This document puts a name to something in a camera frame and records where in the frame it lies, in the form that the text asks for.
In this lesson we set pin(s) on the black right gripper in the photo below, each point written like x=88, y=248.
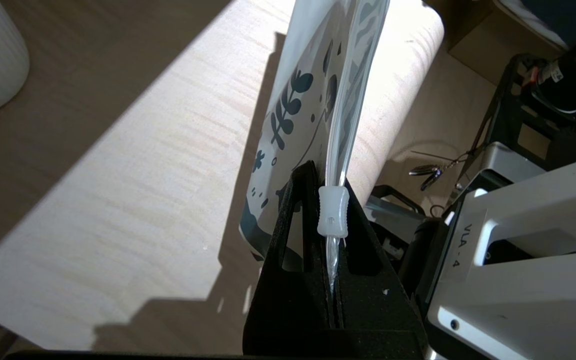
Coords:
x=425, y=260

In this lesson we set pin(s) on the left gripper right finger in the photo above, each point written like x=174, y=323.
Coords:
x=373, y=290

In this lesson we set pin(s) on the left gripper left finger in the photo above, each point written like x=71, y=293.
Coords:
x=293, y=280

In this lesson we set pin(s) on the white blue horse pouch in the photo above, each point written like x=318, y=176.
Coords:
x=298, y=75

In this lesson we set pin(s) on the silver robot base box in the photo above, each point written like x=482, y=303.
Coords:
x=503, y=162

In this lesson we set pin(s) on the metal key bunch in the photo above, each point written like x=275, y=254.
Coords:
x=430, y=172

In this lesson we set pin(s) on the brown cardboard box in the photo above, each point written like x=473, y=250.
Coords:
x=483, y=40

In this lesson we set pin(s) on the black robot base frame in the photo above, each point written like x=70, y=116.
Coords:
x=503, y=115

